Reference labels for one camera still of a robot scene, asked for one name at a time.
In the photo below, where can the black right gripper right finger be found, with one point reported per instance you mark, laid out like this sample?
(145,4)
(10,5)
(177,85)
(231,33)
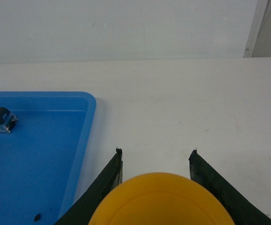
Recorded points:
(239,208)

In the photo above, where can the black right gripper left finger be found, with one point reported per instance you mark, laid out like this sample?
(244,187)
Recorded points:
(82,210)

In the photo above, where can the yellow mushroom push button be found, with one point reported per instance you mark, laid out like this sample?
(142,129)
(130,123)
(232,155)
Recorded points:
(160,199)

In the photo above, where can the small black debris piece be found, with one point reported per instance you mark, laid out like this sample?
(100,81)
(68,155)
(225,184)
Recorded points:
(37,217)

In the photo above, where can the blue plastic tray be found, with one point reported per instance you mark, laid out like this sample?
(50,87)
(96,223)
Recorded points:
(41,158)

